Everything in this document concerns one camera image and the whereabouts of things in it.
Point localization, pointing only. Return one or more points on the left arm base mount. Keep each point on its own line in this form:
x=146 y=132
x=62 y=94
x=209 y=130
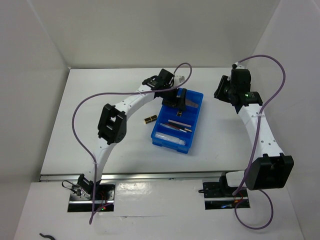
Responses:
x=81 y=202

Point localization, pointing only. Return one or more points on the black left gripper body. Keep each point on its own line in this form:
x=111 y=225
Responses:
x=168 y=94

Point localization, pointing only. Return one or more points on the pink concealer stick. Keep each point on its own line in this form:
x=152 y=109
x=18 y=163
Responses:
x=173 y=122

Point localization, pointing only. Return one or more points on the black hook on floor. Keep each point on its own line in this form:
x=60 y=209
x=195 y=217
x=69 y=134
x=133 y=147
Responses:
x=47 y=236

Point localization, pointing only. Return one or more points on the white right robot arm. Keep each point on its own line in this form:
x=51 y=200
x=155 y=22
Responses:
x=269 y=167

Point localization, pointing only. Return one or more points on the clear plastic tube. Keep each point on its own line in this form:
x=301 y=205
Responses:
x=169 y=138

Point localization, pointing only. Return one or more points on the dark green eyeliner pencil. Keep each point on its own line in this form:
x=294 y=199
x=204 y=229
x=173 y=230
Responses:
x=185 y=130

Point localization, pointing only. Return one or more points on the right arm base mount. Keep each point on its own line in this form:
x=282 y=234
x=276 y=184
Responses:
x=219 y=197

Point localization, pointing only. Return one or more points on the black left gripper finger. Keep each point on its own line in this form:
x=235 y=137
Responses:
x=181 y=99
x=170 y=102

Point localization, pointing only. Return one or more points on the aluminium front rail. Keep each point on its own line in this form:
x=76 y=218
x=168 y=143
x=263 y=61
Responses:
x=149 y=176

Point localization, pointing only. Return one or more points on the clear eyeshadow palette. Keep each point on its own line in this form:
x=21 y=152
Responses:
x=190 y=103

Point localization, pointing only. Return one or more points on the blue plastic organizer bin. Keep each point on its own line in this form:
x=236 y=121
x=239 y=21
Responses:
x=177 y=120

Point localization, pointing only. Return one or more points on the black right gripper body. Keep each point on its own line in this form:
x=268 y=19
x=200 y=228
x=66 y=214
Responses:
x=233 y=89

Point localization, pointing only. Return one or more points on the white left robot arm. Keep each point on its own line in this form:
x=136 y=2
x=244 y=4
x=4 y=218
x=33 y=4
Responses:
x=112 y=124

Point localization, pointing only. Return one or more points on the maroon silver makeup pen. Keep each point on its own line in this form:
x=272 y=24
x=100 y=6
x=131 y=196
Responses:
x=172 y=127

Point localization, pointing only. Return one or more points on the light blue makeup pen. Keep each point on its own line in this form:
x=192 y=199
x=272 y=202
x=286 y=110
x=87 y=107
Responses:
x=165 y=125

